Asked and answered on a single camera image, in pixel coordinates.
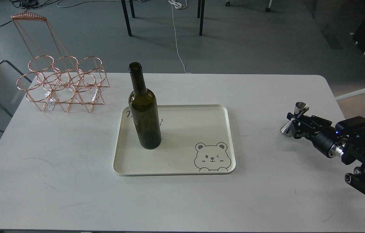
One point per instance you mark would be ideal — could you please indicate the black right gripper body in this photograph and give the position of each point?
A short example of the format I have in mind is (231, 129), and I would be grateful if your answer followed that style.
(319, 131)

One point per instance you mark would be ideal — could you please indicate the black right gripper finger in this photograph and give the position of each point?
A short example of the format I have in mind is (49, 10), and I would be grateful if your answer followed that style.
(297, 132)
(298, 118)

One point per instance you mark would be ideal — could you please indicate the silver metal jigger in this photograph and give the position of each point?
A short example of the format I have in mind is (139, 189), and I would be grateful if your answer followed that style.
(300, 108)

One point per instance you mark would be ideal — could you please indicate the dark green wine bottle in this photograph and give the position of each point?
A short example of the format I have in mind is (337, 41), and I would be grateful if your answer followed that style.
(143, 106)

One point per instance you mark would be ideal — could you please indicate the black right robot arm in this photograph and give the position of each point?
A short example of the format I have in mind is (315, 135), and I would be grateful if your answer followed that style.
(346, 140)

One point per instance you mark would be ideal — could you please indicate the cream bear print tray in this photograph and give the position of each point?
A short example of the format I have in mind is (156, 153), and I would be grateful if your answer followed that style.
(196, 139)

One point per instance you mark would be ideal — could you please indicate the copper wire bottle rack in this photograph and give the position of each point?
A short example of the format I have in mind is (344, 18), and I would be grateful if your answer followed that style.
(59, 80)

